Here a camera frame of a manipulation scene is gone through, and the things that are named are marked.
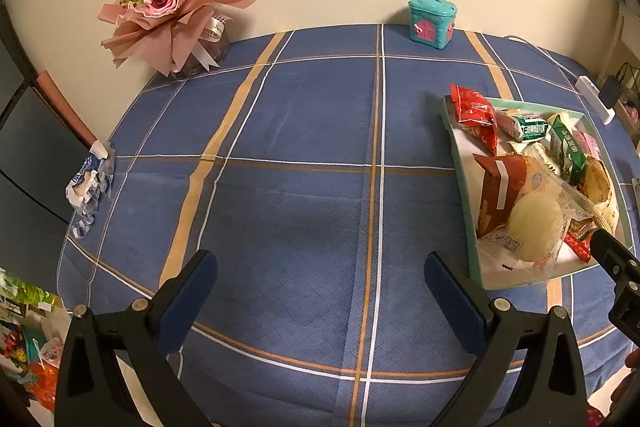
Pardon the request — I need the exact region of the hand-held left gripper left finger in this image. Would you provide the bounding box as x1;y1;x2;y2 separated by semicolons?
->
54;249;219;427

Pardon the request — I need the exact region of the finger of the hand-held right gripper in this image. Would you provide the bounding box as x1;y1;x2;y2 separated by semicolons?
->
590;229;640;293

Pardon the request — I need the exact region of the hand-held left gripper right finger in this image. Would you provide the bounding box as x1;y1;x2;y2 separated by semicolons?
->
424;250;590;427

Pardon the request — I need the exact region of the small orange red packet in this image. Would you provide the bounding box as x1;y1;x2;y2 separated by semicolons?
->
564;228;596;264

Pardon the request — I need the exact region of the pale yellow pastry packet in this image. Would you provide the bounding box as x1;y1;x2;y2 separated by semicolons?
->
580;155;621;230

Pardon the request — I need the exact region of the clear bun packet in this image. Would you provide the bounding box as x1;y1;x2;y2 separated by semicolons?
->
475;157;598;275

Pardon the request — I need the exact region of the white tray with teal rim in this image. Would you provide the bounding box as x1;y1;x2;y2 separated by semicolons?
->
440;94;632;290

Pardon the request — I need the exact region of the dark red striped packet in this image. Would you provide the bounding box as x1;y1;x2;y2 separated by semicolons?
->
472;153;529;239

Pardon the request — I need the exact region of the pink snack packet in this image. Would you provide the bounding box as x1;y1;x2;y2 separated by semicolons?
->
572;131;601;158

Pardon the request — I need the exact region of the green snack packet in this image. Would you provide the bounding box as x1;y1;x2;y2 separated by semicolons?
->
547;114;588;185

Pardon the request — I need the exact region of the small green white packet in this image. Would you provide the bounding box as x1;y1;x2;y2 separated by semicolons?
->
510;114;552;142

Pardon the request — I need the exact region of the small pink white packet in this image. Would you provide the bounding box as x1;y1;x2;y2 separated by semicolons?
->
494;108;521;140

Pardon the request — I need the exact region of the red patterned snack packet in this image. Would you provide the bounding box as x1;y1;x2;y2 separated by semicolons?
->
450;84;498;156

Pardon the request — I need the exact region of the blue plaid tablecloth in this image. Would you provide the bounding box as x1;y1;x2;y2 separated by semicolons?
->
56;24;640;427

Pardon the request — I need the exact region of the crumpled blue white packet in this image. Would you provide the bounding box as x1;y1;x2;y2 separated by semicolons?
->
65;139;117;238

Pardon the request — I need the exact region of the black charger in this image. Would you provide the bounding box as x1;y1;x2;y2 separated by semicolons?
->
599;76;624;108

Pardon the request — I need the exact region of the white power strip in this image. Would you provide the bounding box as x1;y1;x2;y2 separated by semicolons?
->
576;76;615;126

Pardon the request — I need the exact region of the pile of colourful bags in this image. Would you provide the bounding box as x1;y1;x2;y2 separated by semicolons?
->
0;271;68;413

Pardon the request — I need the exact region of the dark cabinet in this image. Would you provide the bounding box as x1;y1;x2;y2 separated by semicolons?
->
0;0;96;293

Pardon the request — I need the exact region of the pink flower bouquet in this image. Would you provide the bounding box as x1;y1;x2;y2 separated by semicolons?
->
97;0;259;80

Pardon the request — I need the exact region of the teal toy box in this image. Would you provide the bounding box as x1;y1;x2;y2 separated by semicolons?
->
408;0;459;42

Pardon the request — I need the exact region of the white cable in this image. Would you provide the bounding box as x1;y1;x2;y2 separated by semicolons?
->
502;35;581;82

